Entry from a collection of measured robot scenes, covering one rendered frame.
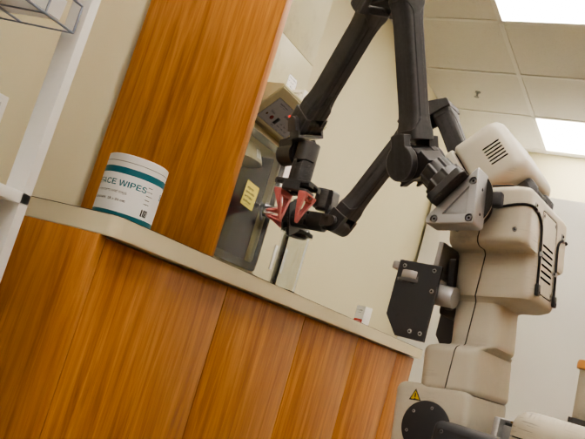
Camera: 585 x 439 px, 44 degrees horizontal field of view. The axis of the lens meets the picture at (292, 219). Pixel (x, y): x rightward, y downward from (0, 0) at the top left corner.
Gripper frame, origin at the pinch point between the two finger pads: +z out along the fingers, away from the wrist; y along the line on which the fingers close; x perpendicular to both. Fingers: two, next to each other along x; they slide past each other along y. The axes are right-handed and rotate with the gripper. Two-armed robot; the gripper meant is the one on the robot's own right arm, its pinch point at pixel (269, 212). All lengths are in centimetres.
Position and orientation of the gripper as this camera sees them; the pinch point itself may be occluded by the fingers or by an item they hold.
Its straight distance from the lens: 225.4
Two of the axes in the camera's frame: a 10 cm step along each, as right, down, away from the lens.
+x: -5.0, 2.2, -8.4
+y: 0.3, -9.6, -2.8
